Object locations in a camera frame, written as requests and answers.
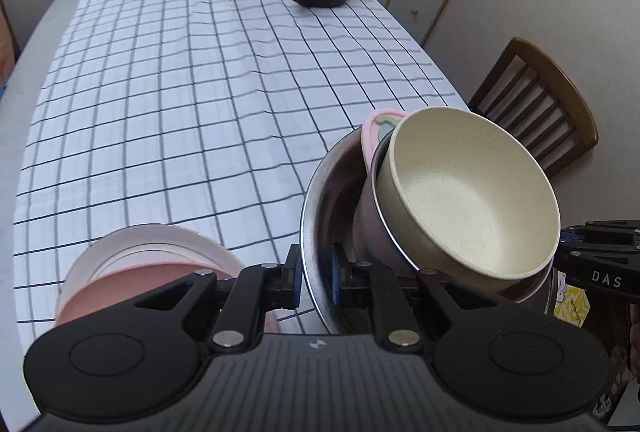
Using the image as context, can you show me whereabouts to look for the pink green kids plate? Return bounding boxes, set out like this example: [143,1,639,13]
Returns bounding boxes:
[360,108,408,172]

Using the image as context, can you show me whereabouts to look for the cream ceramic bowl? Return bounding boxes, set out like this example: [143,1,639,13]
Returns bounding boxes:
[375,106,561,292]

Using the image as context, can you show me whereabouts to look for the wooden chair right side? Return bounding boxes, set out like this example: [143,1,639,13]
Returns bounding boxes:
[468,37,599,178]

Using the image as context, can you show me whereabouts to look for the white checkered tablecloth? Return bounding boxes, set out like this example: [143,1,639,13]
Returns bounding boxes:
[13,0,463,346]

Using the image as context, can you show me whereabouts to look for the yellow patterned bag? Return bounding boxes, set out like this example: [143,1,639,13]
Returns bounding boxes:
[553,271,591,328]

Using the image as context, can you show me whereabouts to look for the wooden chair with pink towel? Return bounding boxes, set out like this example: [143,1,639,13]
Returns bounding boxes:
[0,4,20,88]

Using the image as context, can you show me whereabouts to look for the stainless steel bowl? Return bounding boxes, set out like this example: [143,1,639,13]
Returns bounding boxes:
[299,129,558,334]

